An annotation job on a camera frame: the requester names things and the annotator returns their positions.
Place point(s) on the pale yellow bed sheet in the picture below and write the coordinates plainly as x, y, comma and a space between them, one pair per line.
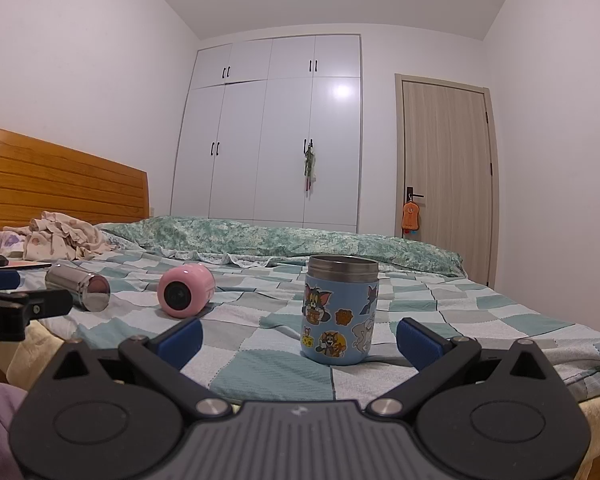
35, 355

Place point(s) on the green floral quilt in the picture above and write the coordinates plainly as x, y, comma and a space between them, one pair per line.
260, 237

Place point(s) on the green hanging ornament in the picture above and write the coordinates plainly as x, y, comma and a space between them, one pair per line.
308, 167

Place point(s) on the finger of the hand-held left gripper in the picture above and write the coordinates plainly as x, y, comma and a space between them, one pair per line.
0, 279
45, 305

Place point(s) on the wooden headboard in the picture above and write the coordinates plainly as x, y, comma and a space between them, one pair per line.
55, 180

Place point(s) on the checkered bed sheet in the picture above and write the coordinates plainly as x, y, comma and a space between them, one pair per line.
260, 320

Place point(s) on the stainless steel cup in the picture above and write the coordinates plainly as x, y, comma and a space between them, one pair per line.
70, 280

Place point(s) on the white purple cloth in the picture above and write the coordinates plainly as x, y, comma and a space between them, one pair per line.
2, 241

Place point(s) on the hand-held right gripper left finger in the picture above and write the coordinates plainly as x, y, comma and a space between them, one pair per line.
180, 342

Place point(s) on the beige patterned clothes pile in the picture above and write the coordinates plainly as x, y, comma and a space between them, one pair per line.
60, 237

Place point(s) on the light wooden door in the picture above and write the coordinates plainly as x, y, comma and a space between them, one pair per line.
450, 170

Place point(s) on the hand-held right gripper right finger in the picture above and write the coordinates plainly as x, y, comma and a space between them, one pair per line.
420, 342

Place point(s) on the pink cup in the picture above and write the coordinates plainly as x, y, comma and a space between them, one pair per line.
192, 280

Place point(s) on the blue cartoon sticker cup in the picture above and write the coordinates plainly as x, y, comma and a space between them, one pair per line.
340, 315

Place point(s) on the flat pink book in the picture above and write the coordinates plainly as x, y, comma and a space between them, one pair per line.
22, 264

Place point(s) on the orange hanging toy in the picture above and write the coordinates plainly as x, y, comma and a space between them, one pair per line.
410, 216

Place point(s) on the white wardrobe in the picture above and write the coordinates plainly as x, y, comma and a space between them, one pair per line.
270, 135

